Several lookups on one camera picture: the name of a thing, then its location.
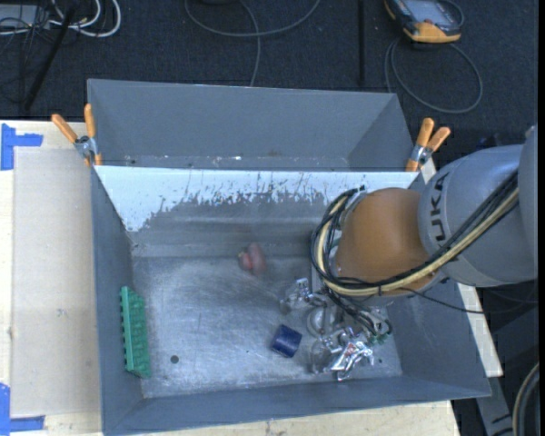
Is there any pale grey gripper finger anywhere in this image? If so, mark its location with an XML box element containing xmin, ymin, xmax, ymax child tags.
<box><xmin>309</xmin><ymin>331</ymin><xmax>347</xmax><ymax>375</ymax></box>
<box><xmin>279</xmin><ymin>277</ymin><xmax>312</xmax><ymax>315</ymax></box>

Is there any silver and red crumpled packet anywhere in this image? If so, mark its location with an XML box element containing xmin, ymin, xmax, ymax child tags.
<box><xmin>330</xmin><ymin>339</ymin><xmax>376</xmax><ymax>383</ymax></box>

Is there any dark blue cylinder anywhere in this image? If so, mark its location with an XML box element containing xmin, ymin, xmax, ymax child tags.
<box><xmin>269</xmin><ymin>323</ymin><xmax>303</xmax><ymax>360</ymax></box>

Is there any pink toy food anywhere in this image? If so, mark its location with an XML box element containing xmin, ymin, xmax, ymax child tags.
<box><xmin>237</xmin><ymin>242</ymin><xmax>269</xmax><ymax>276</ymax></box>

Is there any grey metal bin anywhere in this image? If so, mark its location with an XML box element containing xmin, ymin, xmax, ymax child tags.
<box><xmin>85</xmin><ymin>78</ymin><xmax>494</xmax><ymax>436</ymax></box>

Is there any dark green flat block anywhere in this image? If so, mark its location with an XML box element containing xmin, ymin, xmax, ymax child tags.
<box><xmin>119</xmin><ymin>285</ymin><xmax>154</xmax><ymax>379</ymax></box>

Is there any pale wood flat board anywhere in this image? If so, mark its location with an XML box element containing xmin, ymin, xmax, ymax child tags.
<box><xmin>9</xmin><ymin>146</ymin><xmax>104</xmax><ymax>420</ymax></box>

